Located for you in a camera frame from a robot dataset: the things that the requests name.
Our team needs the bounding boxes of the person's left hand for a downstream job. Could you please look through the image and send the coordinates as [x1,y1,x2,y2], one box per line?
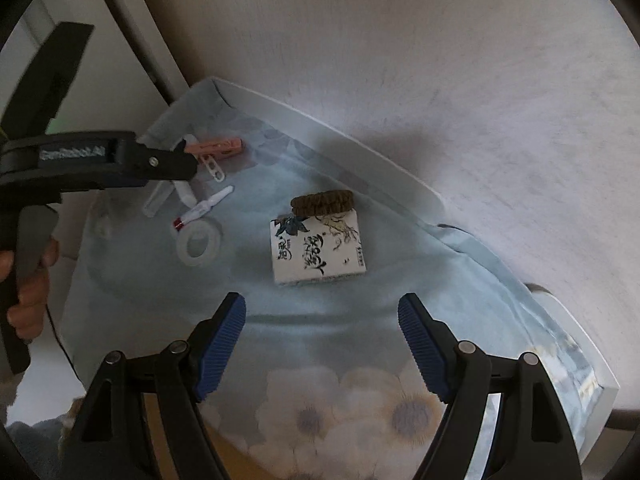
[0,237,61,346]

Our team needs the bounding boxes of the white tube with red cap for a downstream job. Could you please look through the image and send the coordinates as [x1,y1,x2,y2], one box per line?
[172,185,235,231]

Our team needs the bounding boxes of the white tray table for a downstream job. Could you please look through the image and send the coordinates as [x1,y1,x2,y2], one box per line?
[209,76,622,467]

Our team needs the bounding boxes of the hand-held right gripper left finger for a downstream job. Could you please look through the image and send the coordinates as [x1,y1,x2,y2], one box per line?
[75,292,247,480]

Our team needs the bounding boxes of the white box with ink print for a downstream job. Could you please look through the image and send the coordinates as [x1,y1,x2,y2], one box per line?
[269,208,371,287]

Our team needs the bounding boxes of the dark fleece cloth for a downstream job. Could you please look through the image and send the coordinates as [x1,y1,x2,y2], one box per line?
[5,395,87,480]

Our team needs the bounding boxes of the white wardrobe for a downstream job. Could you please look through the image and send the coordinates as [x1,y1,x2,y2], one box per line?
[2,0,190,135]

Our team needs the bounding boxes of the white plastic clip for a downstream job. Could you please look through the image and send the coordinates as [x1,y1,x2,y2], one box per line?
[199,152,226,181]

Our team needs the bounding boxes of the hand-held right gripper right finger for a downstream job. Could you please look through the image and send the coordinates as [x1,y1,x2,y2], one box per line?
[397,292,585,480]

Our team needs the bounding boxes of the pink clothespin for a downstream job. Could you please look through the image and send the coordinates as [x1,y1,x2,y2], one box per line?
[183,137,246,159]

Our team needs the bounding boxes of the clear tape roll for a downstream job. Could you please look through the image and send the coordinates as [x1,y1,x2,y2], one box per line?
[175,218,225,266]

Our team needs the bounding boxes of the blue floral cloth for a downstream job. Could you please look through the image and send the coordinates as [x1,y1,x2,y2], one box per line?
[65,77,601,480]

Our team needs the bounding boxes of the black cable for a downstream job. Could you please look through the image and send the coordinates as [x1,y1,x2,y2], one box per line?
[46,305,89,397]

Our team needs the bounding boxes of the clear plastic tube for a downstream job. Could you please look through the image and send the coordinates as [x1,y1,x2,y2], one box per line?
[142,182,174,217]

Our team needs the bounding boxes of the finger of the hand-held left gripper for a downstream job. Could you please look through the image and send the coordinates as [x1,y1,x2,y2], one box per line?
[134,141,197,184]
[0,21,96,144]

